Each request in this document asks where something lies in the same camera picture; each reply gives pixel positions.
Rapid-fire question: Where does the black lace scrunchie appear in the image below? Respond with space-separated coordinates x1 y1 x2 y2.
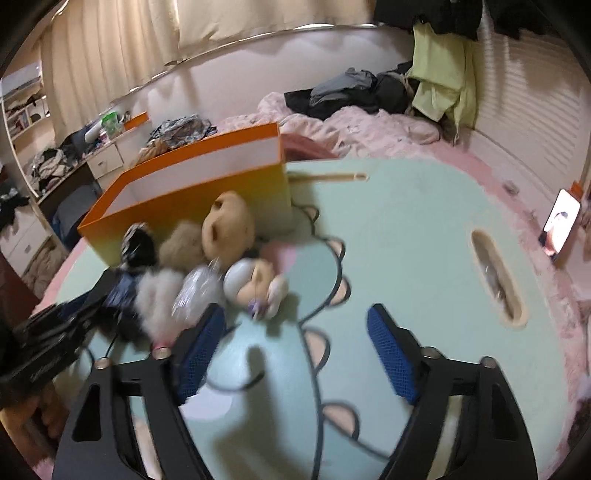
120 222 156 270

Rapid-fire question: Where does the tan capybara plush toy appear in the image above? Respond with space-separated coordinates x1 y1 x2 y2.
201 191 256 271

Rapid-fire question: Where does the tan fluffy pompom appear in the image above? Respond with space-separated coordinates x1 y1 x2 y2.
158 220 205 273

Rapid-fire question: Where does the mint green cartoon mat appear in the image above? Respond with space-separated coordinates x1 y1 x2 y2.
55 158 571 480

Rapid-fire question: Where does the white grey fluffy pompom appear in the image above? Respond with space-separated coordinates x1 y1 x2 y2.
134 269 184 345

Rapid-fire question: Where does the person's left hand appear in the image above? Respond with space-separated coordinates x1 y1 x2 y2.
1 382 68 444

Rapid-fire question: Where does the lime green cloth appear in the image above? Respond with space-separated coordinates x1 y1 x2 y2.
409 22 478 129

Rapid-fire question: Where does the patterned grey clothes pile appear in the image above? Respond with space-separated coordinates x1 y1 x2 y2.
146 114 217 150

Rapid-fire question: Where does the smartphone with lit screen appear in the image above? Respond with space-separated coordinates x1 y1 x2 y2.
538 189 581 260

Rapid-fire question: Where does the baby figure white cap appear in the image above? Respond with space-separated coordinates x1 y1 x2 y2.
222 258 288 320

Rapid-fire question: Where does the white desk with drawers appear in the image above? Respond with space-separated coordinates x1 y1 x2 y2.
0 110 153 278

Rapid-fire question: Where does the clear crinkled plastic bag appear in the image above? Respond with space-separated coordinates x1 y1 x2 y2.
172 260 225 327

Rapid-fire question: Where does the pink patterned duvet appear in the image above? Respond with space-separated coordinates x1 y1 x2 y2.
216 92 442 159

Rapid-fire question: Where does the orange cardboard box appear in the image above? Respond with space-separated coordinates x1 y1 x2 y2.
78 123 294 266

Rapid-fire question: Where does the dark clothes pile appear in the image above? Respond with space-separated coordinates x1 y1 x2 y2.
283 61 420 120

